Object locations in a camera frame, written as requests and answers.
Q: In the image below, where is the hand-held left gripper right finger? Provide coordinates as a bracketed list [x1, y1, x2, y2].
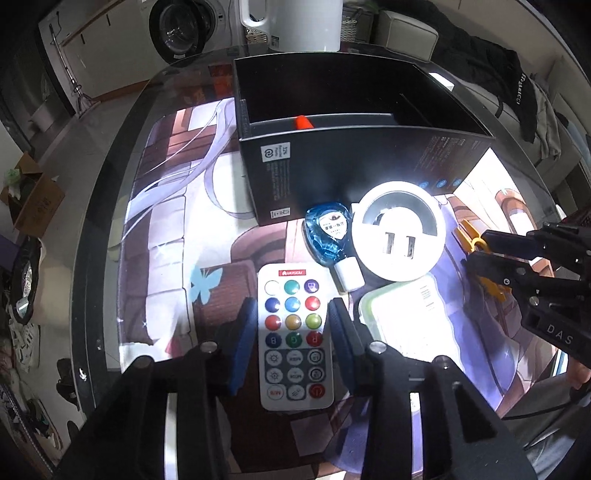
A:
[328, 298, 541, 480]

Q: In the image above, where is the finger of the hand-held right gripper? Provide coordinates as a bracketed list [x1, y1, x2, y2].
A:
[463, 253, 555, 302]
[480, 223, 591, 278]

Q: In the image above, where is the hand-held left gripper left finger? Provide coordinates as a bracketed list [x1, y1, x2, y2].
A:
[55, 296, 259, 480]

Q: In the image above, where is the yellow metal tool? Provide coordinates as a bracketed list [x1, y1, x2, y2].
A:
[455, 219, 513, 303]

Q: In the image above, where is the white remote control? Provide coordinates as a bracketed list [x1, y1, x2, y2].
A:
[257, 264, 336, 411]

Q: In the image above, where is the clear plastic container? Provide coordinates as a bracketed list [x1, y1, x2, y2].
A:
[358, 272, 462, 365]

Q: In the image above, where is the blue eye drop bottle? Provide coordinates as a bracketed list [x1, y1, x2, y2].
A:
[302, 202, 365, 294]

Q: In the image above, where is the black cardboard box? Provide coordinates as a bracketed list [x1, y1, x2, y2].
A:
[232, 52, 496, 227]

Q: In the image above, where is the person's right forearm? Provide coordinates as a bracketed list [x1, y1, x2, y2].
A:
[566, 353, 591, 393]

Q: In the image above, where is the grey garment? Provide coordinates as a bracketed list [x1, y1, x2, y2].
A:
[531, 83, 566, 162]

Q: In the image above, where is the light grey sofa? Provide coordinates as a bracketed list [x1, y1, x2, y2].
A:
[455, 60, 591, 171]

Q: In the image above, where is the light blue cloth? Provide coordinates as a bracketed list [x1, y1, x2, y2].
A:
[568, 120, 591, 153]

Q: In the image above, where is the person's leg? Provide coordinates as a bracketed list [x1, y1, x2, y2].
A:
[524, 427, 591, 480]

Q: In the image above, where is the black shoe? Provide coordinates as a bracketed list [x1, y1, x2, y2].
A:
[58, 360, 88, 407]

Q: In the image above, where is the black jacket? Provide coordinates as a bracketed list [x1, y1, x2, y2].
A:
[427, 9, 539, 141]

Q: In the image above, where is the white patterned sneaker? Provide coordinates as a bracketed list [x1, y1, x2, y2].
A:
[9, 323, 40, 370]

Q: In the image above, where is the dark shiny object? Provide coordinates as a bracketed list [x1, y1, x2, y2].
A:
[9, 237, 47, 324]

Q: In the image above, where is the brown cardboard box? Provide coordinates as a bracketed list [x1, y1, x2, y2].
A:
[0, 152, 65, 238]

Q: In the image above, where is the red plastic bag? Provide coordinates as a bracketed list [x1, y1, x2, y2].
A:
[210, 65, 234, 97]

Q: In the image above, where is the wicker basket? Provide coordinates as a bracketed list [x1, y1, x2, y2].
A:
[344, 9, 374, 43]

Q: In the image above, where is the metal mop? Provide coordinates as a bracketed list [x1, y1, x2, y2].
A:
[48, 23, 100, 114]

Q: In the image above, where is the white electric kettle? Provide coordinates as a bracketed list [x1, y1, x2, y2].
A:
[239, 0, 343, 52]

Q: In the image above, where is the white kitchen cabinet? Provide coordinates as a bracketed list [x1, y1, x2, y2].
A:
[39, 0, 158, 100]

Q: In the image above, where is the white washing machine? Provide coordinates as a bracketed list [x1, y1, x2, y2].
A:
[148, 0, 241, 65]

